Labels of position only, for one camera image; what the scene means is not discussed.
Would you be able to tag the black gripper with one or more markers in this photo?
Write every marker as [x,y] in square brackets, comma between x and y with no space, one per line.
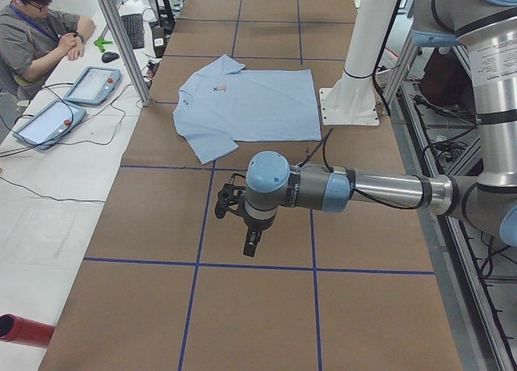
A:
[258,223]

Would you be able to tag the light blue t-shirt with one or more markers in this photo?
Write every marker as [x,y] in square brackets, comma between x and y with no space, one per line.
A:
[224,103]

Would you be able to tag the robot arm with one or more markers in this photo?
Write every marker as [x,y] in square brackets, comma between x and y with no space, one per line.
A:
[487,31]

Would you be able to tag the clear plastic bag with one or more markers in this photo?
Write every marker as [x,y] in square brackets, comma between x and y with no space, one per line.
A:
[48,235]

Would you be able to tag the far blue teach pendant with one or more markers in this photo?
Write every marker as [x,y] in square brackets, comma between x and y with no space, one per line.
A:
[93,86]

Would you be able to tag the blue teach pendant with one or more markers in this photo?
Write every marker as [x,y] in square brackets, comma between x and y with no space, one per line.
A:
[48,126]
[93,86]

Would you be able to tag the black labelled box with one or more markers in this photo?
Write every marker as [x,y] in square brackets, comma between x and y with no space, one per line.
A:
[159,41]

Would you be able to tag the near blue teach pendant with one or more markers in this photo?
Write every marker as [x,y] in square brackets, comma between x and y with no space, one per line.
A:
[48,126]

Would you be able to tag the black computer mouse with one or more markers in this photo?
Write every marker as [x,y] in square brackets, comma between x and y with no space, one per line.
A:
[109,57]

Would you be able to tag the black keyboard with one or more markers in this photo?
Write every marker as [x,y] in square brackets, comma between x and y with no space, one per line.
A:
[134,27]

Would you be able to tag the green plastic clamp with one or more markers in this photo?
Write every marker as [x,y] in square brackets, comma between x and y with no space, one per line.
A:
[101,43]

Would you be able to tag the red cylinder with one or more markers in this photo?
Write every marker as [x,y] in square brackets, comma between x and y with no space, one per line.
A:
[24,331]

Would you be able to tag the seated person grey shirt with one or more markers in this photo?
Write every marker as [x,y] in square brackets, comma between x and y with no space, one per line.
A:
[35,38]

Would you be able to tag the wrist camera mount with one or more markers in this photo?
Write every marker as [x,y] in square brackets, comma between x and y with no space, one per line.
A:
[230,199]

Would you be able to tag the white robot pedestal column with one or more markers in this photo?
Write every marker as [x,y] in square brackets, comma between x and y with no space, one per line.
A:
[352,100]

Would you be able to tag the aluminium frame post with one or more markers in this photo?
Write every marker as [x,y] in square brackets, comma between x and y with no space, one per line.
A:
[114,23]

